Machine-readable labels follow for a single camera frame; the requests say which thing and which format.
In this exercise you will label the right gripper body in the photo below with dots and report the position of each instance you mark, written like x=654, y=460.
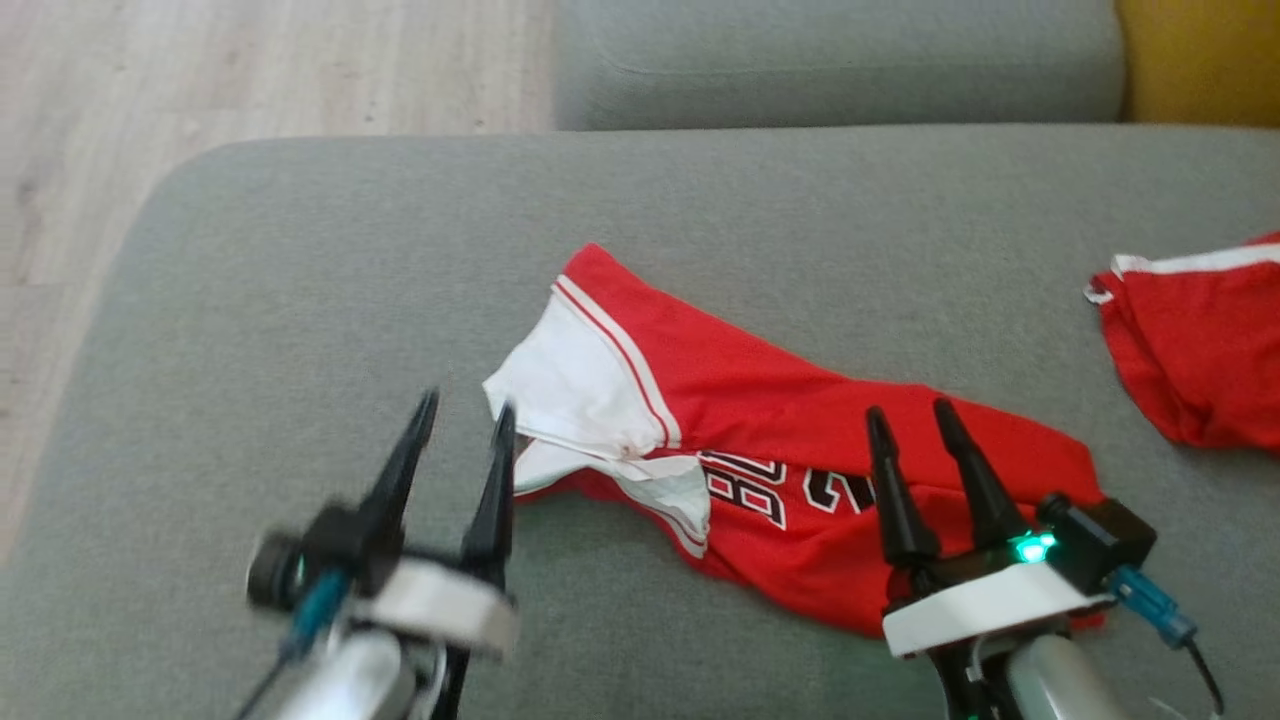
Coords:
x=990, y=605

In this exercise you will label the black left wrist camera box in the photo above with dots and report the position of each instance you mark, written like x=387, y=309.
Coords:
x=320, y=550

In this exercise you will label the large grey sofa seat cushion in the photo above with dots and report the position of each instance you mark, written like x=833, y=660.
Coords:
x=300, y=300

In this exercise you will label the yellow sofa backrest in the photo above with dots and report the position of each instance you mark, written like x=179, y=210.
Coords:
x=1200, y=60

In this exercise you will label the red shorts with white band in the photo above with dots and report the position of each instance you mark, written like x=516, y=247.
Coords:
x=1200, y=350

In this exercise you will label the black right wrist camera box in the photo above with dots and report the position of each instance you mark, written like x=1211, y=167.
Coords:
x=1095, y=540

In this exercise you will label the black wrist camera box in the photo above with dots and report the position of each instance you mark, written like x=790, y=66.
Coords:
x=320, y=550
x=1095, y=540

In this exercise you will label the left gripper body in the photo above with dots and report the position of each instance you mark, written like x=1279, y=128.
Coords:
x=440, y=605

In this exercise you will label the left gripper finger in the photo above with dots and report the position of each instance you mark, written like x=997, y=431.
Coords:
x=400, y=470
x=492, y=500

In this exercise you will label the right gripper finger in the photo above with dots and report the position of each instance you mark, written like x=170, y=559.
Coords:
x=980, y=470
x=898, y=490

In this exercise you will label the red basketball jersey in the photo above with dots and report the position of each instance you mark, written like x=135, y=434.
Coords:
x=760, y=400

